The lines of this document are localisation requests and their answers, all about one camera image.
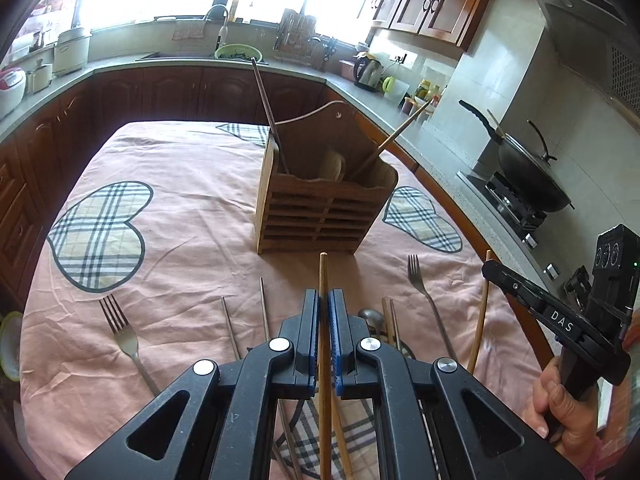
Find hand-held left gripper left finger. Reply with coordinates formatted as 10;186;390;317
65;289;321;480

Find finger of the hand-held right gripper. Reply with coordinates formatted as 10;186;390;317
481;259;591;351

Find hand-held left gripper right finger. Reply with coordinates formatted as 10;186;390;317
327;289;588;480

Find metal spoon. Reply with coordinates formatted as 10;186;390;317
357;308;386;347

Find wooden utensil holder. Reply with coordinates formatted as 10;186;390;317
255;101;399;257

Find person's right hand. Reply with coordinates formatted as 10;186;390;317
531;359;608;443

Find gas stove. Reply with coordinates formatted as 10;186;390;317
482;170;548;251

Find steel fork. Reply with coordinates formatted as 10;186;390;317
99;294;161;396
407;254;458;361

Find black wok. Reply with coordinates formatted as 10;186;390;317
459;100;575;213

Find wok lid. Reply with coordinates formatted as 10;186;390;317
497;120;558;167

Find pink heart-print tablecloth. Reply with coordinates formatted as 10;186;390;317
20;120;556;480

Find wooden spoon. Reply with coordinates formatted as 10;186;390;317
320;152;347;182

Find row of seasoning jars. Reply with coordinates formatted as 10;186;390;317
400;79;445;117

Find steel range hood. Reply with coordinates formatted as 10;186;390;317
522;0;640;111

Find electric kettle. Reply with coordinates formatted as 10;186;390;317
353;55;385;92

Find wooden base cabinets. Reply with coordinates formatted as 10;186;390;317
0;65;351;286

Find green colander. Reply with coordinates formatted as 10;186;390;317
215;44;262;61

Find green plate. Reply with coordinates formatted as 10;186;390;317
0;311;23;381

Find metal utensil rack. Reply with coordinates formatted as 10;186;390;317
274;8;321;63

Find sink faucet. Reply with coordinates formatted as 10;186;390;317
202;4;231;58

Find tall white cooker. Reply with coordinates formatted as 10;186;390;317
52;27;93;77

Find small white pot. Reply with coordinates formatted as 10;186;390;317
27;60;53;93

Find red and white rice cooker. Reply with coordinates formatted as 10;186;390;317
0;67;27;118

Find wooden wall cabinets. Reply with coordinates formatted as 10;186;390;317
367;0;621;52

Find wall poster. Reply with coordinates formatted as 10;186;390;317
15;0;83;48

